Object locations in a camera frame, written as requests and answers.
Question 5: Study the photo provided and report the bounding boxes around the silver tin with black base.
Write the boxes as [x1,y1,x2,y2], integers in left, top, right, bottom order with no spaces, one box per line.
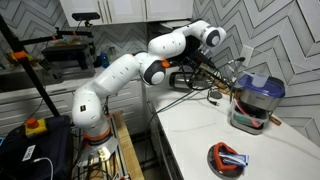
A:
[169,72,192,89]

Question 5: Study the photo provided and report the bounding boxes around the round silver lid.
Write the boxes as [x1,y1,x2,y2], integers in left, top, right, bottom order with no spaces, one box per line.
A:
[207,142,248,180]

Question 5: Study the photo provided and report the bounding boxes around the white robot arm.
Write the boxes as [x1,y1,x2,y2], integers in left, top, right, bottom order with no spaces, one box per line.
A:
[72,19,227,146]

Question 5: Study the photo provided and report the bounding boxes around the blue white packet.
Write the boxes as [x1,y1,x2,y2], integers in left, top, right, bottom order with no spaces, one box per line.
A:
[219,153,249,167]

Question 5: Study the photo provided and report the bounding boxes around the red cookie cutter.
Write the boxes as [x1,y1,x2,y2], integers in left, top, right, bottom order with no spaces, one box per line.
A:
[213,142,237,170]

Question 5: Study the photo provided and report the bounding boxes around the black stereo camera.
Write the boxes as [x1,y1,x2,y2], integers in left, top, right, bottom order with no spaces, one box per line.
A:
[72,12,100,21]

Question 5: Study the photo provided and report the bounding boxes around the wooden utensils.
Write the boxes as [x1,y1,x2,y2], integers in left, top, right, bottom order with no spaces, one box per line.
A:
[200,64,231,95]

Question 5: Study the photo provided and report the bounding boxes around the wooden robot stand board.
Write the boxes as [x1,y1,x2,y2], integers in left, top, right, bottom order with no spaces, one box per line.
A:
[112,111,145,180]

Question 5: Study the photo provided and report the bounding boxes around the black case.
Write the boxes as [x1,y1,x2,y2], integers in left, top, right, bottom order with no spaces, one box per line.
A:
[0,115,74,180]

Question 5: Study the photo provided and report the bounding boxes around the black camera tripod arm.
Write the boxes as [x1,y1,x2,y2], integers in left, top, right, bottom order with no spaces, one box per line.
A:
[0,14,95,118]

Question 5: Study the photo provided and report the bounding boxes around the emergency stop button box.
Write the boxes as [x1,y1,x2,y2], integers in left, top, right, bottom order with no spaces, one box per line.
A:
[25,118,48,139]

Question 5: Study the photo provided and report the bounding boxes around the white wall outlet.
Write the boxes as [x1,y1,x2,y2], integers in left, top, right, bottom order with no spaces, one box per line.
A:
[240,45,253,67]

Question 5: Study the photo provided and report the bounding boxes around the black power cable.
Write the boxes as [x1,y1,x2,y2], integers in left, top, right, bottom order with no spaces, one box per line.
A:
[146,56,246,134]

